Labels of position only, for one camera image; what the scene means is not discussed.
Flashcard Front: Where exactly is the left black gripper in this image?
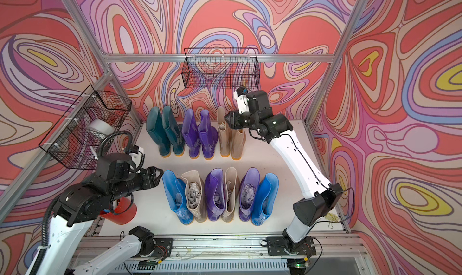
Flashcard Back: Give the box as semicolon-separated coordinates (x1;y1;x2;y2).
109;164;166;203

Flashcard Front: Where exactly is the beige boot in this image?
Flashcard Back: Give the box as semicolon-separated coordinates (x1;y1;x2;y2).
221;167;239;223
231;129;246;160
181;170;208;223
217;106;232;157

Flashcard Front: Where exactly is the dark purple boot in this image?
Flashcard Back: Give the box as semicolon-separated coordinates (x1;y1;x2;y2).
182;108;201;159
198;110;218;160

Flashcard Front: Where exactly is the blue boot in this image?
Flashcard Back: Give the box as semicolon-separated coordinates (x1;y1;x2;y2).
162;170;194;225
251;173;279;226

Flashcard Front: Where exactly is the teal boot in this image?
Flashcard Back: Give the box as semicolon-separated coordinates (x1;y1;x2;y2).
146;106;172;157
162;106;185;157

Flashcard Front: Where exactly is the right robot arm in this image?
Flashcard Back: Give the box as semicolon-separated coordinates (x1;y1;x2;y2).
225;109;344;253

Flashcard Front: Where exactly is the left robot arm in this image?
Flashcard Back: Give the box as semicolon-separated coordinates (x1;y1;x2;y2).
27;167;164;275

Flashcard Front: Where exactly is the white marker in basket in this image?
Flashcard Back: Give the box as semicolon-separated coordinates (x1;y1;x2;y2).
90;146;99;160

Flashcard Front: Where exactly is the red cup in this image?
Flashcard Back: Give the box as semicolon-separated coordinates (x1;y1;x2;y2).
100;197;137;225

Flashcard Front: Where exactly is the white tape roll in basket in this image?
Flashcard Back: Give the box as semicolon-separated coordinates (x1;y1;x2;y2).
86;119;114;139

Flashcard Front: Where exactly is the purple boot front right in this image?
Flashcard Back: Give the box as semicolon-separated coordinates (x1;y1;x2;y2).
238;167;260;222

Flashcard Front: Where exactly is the purple boot front left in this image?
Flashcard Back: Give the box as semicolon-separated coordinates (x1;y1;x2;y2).
205;168;226;222

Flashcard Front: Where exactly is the yellow binder clip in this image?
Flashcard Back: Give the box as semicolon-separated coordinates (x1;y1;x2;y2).
324;212;341;223

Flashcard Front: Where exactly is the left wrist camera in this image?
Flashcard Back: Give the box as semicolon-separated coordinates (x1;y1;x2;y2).
96;145;144;184

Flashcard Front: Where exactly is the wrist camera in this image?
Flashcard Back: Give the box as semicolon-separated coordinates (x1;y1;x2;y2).
96;145;144;184
233;87;270;114

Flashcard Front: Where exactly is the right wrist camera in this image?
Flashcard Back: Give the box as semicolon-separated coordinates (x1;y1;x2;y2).
233;87;270;114

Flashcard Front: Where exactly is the black wire basket left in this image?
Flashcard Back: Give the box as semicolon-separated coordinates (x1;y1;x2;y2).
38;86;132;170

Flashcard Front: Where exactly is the black wire basket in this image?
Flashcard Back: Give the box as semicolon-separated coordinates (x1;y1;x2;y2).
38;86;132;170
181;46;261;90

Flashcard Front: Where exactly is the black wire basket back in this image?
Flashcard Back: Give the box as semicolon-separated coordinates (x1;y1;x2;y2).
181;46;261;90

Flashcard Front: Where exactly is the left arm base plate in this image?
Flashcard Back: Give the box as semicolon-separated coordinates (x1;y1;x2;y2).
138;238;173;259

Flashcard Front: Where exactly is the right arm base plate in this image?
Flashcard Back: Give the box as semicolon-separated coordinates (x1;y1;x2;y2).
265;236;316;258

